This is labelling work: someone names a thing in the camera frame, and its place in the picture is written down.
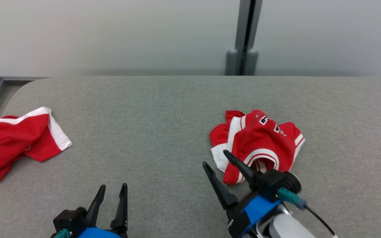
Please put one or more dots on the grey vertical partition post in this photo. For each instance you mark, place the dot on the grey vertical partition post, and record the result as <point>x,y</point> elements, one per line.
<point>241,33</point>

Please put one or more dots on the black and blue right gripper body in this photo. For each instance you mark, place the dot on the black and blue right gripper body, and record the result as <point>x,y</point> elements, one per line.
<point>260,206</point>

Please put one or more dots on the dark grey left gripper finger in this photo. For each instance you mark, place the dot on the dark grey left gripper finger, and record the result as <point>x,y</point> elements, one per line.
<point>96,206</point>
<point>122,208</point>

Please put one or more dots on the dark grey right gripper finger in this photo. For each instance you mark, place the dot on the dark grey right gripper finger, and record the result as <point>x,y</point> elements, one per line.
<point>222,190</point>
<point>243,168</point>

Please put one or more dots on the red white basketball shorts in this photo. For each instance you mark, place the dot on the red white basketball shorts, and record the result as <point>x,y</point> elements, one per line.
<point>8,138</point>

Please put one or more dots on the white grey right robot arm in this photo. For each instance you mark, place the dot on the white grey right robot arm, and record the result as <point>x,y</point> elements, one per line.
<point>289,228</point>

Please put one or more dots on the red white basketball jersey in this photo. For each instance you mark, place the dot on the red white basketball jersey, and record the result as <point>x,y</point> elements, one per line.
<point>260,138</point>

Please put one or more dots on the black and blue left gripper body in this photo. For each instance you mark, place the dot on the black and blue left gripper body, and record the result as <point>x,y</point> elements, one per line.
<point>69,219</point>

